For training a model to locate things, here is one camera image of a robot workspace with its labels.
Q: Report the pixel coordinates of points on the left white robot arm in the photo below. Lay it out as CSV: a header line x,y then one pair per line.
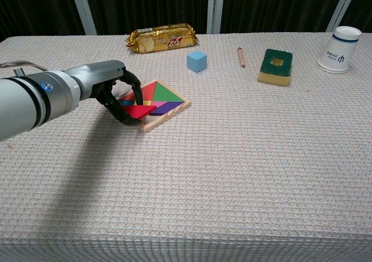
x,y
26,102

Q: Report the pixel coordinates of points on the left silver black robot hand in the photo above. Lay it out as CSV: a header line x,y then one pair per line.
x,y
96,76

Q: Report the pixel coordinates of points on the beige woven tablecloth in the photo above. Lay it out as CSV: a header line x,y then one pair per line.
x,y
218,172

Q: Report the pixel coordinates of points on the aluminium partition post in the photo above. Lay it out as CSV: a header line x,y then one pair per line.
x,y
215,7
84,9
343,6

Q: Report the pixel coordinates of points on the wooden tangram puzzle tray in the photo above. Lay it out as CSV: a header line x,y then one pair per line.
x,y
168,99

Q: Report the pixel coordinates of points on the green yellow sponge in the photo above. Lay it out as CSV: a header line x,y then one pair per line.
x,y
274,68

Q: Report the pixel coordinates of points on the red triangle piece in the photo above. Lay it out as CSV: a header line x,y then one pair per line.
x,y
141,111

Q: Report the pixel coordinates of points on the short wooden pencil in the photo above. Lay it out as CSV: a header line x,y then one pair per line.
x,y
241,57

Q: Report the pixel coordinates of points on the light blue cube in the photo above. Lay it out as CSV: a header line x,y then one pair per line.
x,y
197,61

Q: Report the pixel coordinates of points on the gold biscuit packet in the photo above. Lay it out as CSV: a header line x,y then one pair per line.
x,y
162,38

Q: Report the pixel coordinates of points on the black pleated curtain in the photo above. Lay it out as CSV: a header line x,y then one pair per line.
x,y
145,3
364,3
35,9
276,6

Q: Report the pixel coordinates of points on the white paper cup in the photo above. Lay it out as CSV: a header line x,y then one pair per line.
x,y
337,53

